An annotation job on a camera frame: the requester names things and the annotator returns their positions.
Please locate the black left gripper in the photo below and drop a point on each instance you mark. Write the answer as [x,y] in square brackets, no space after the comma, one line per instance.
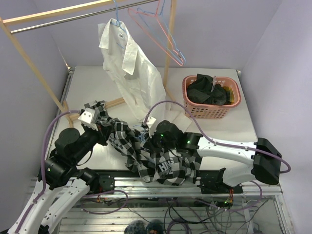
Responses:
[103,133]

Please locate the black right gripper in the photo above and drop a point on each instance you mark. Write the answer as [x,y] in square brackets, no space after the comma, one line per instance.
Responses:
[150,144]

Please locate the black white plaid shirt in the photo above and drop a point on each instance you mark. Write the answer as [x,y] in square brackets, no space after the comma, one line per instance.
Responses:
[166,167]

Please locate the blue wire hanger plaid shirt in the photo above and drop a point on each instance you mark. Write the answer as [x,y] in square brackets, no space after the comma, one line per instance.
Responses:
[142,132]

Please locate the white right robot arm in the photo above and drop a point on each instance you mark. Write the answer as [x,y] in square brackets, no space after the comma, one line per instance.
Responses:
[257,160]

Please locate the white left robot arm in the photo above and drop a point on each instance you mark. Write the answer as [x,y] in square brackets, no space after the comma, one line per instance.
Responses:
[60,185]

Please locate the pink laundry basket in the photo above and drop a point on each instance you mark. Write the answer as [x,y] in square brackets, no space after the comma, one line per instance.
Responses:
[210,111]

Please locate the dark green clothes in basket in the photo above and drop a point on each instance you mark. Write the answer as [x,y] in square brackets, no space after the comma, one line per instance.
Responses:
[205,91]

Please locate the yellow cloth in basket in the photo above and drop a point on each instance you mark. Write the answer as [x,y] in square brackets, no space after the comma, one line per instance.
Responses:
[232,93]

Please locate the aluminium rail base frame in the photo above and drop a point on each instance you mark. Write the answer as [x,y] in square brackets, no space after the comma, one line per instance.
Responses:
[88,83]

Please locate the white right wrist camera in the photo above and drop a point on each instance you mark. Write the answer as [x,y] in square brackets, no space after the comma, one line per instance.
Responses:
[150,126]

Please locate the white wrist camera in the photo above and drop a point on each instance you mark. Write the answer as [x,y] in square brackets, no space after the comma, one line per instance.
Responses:
[89,118]
[150,126]

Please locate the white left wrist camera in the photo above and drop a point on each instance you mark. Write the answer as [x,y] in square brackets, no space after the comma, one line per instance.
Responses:
[89,118]

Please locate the blue wire hanger white shirt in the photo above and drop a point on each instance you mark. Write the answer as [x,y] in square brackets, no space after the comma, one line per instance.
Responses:
[118,22]

